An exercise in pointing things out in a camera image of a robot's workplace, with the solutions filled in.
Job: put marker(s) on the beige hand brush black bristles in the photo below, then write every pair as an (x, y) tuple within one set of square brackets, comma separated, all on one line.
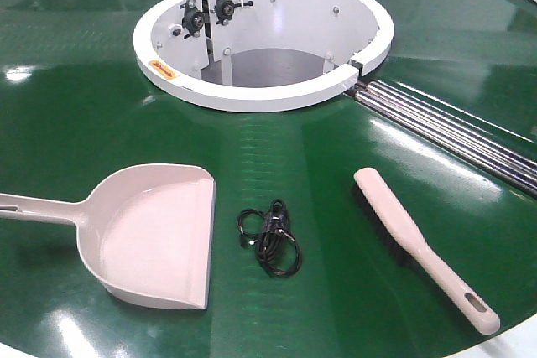
[(405, 233)]

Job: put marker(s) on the beige plastic dustpan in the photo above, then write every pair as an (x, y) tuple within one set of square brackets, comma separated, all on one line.
[(144, 232)]

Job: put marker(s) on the green circular conveyor belt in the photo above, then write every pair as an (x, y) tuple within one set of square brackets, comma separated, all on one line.
[(297, 266)]

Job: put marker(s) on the orange warning sticker front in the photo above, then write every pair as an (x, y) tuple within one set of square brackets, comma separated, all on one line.
[(159, 66)]

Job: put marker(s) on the steel rollers right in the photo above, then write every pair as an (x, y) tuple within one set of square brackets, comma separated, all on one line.
[(453, 133)]

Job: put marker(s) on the white inner ring guard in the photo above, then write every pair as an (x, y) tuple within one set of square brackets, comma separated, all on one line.
[(350, 37)]

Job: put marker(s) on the black bearing mount right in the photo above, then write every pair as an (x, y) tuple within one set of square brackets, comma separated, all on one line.
[(225, 9)]

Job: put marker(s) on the black bearing mount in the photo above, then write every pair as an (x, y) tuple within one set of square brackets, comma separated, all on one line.
[(225, 9), (193, 20)]

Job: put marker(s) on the black bearing mount left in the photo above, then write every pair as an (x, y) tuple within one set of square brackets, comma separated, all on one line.
[(193, 20)]

